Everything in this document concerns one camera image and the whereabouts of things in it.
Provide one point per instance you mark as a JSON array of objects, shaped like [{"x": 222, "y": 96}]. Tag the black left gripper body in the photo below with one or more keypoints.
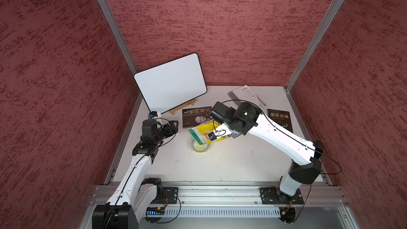
[{"x": 166, "y": 131}]

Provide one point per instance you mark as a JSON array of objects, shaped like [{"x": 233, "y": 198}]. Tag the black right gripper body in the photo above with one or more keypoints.
[{"x": 236, "y": 131}]

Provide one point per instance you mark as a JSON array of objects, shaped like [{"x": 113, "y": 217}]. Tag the yellow oats bag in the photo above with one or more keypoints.
[{"x": 200, "y": 132}]

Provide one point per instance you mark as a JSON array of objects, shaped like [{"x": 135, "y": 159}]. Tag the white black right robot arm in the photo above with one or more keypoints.
[{"x": 305, "y": 155}]

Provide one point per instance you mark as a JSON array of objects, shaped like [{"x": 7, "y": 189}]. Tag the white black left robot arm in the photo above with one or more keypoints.
[{"x": 128, "y": 204}]

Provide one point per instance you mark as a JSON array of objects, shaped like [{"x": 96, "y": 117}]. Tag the black portrait cover book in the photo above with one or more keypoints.
[{"x": 193, "y": 117}]

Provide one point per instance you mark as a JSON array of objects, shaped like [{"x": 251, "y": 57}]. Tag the white paper manual booklet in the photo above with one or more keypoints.
[{"x": 245, "y": 93}]

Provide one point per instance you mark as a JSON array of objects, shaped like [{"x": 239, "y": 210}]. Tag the white board with black rim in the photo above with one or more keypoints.
[{"x": 172, "y": 84}]

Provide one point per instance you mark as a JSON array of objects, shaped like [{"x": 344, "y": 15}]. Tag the black Murphy's law book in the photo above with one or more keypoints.
[{"x": 282, "y": 118}]

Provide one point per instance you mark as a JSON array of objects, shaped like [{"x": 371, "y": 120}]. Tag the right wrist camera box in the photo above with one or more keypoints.
[{"x": 215, "y": 135}]

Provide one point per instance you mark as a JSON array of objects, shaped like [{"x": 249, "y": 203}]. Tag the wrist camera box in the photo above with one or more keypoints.
[
  {"x": 215, "y": 135},
  {"x": 154, "y": 114}
]

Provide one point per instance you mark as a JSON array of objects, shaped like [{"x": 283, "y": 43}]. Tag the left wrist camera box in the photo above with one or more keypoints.
[{"x": 154, "y": 114}]

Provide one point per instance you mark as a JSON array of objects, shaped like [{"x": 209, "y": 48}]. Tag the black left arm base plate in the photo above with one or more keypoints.
[{"x": 168, "y": 196}]

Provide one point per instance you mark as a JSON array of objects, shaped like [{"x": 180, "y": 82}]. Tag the aluminium front rail frame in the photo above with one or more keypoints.
[{"x": 242, "y": 199}]

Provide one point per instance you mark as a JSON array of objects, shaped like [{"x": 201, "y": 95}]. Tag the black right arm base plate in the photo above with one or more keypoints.
[{"x": 273, "y": 196}]

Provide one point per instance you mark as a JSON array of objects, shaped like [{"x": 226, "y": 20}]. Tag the aluminium left corner post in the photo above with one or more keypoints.
[{"x": 106, "y": 9}]

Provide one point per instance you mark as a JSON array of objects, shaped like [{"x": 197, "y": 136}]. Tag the aluminium corner post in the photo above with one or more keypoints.
[
  {"x": 106, "y": 9},
  {"x": 318, "y": 35}
]

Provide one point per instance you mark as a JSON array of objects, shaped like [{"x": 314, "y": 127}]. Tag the aluminium right corner post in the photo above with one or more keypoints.
[{"x": 318, "y": 35}]

